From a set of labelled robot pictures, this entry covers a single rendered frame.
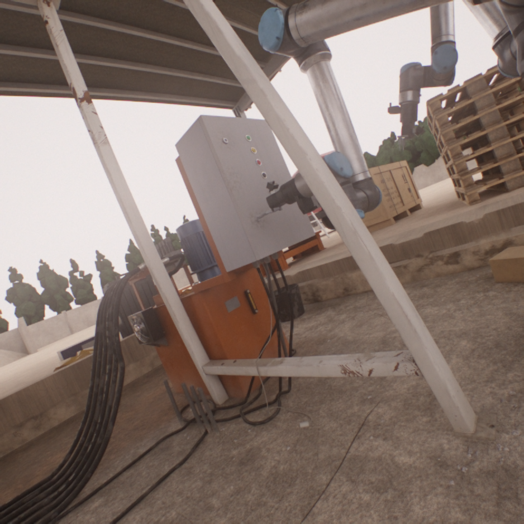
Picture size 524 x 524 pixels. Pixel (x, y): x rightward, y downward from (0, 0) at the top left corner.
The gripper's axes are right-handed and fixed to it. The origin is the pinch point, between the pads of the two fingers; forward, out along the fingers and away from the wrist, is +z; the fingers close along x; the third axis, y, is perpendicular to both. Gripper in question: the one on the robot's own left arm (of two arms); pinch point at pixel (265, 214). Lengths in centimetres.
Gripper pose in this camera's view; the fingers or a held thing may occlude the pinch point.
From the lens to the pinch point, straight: 111.5
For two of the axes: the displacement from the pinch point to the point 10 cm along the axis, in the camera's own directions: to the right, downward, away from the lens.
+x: -6.4, 2.9, -7.1
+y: -3.8, -9.2, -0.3
